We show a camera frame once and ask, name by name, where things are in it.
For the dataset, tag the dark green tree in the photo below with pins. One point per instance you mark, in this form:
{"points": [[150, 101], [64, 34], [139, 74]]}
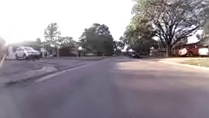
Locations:
{"points": [[97, 38]]}

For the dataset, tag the dark car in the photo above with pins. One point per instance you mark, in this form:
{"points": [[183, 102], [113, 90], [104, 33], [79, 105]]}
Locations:
{"points": [[134, 54]]}

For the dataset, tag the brown building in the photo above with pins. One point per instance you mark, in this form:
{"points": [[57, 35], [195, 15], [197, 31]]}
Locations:
{"points": [[68, 51]]}

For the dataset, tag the grey asphalt road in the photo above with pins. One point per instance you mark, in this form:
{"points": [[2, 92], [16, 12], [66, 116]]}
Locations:
{"points": [[127, 94]]}

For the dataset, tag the pale concrete kerb gutter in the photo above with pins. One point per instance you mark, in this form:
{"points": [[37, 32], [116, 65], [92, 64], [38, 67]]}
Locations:
{"points": [[59, 72]]}

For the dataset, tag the tall thin tree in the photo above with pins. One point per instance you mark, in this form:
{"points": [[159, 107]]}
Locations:
{"points": [[52, 33]]}

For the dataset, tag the white car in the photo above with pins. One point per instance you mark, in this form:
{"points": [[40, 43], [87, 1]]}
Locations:
{"points": [[27, 53]]}

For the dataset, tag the large spreading tree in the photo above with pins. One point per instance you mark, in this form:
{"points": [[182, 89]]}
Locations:
{"points": [[172, 16]]}

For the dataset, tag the pale concrete pavement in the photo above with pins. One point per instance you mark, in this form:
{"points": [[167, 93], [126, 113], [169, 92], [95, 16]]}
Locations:
{"points": [[23, 69]]}

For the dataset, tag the red building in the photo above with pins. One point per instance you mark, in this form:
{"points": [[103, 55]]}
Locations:
{"points": [[192, 51]]}

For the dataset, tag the pale kerb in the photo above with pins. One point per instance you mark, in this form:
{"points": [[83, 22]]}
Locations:
{"points": [[193, 66]]}

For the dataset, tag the green grass verge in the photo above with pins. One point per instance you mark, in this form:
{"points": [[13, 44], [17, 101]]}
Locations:
{"points": [[199, 62]]}

